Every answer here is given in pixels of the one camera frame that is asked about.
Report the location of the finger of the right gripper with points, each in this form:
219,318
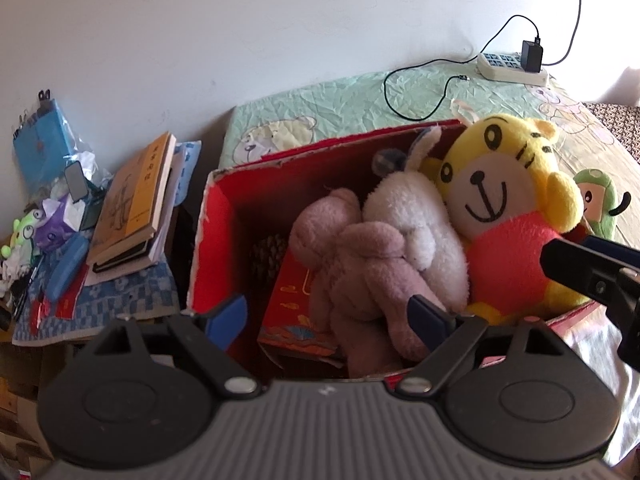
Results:
607,256
559,259

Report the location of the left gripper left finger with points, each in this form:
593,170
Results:
200,348

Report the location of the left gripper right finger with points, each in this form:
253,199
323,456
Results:
448,338

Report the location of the green plush toy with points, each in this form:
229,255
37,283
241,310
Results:
602,204

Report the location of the yellow tiger plush toy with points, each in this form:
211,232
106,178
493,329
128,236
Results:
507,197

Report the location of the red decorated envelope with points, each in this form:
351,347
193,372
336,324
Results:
286,330

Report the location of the pink plush toy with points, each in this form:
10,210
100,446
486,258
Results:
361,284

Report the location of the blue checkered cloth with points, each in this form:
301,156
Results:
143,288

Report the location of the patterned brown blanket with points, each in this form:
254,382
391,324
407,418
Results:
623,121

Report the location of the white rabbit plush toy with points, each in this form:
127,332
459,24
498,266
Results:
410,202

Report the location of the red cardboard box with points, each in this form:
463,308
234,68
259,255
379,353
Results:
245,203

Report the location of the yellow book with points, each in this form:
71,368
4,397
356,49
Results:
130,215

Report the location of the blue pencil case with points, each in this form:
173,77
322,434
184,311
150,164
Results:
76,250

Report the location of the black power adapter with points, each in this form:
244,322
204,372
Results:
531,56

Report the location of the white power strip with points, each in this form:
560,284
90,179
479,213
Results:
505,67

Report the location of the green yellow cartoon bedsheet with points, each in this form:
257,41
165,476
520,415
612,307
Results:
386,111

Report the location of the purple small toy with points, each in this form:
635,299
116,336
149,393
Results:
61,220

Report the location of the green frog figurine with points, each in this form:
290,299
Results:
21,242

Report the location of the blue plastic package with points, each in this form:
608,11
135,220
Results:
44,144

